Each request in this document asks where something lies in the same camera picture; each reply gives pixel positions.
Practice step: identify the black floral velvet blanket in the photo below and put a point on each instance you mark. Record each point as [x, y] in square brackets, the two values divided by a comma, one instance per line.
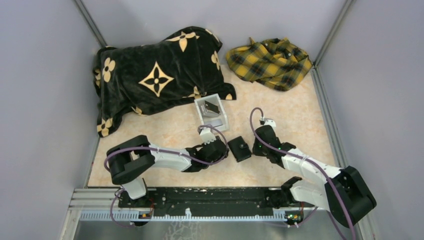
[152, 78]

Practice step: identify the yellow plaid cloth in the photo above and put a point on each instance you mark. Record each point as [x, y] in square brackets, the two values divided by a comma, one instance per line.
[275, 63]

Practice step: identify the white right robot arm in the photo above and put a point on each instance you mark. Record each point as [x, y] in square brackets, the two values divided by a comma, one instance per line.
[342, 192]

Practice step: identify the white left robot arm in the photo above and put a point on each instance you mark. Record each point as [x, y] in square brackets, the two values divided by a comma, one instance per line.
[127, 161]

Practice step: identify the white plastic card tray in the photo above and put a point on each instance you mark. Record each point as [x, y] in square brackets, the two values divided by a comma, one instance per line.
[220, 122]

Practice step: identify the aluminium frame rail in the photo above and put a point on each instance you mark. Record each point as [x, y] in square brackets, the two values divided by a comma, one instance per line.
[93, 213]

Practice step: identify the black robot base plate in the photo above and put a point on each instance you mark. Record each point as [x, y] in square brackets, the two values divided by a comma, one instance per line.
[213, 202]

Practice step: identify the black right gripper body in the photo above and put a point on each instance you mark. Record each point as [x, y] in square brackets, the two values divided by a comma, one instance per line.
[258, 149]

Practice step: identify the dark card in tray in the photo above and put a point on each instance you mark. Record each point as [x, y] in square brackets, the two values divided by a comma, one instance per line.
[210, 110]

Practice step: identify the black leather card holder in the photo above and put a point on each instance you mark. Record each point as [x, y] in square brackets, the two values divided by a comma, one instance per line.
[240, 149]

